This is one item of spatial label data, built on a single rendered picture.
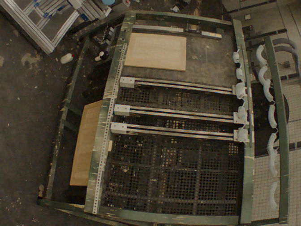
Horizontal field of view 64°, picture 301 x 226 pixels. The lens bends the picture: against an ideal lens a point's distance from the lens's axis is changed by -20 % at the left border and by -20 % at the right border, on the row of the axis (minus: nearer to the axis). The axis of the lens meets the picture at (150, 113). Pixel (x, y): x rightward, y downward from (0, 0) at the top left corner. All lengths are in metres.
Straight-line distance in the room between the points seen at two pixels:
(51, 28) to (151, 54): 1.18
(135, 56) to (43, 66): 1.07
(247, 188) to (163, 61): 1.42
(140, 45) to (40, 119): 1.28
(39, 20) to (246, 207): 2.73
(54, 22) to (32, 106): 0.98
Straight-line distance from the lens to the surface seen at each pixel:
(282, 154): 2.69
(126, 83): 2.54
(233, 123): 2.46
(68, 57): 3.26
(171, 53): 2.80
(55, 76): 3.25
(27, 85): 2.98
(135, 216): 2.14
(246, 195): 2.24
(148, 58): 2.75
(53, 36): 3.14
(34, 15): 3.08
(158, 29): 3.00
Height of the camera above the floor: 2.47
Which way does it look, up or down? 33 degrees down
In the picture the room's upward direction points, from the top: 77 degrees clockwise
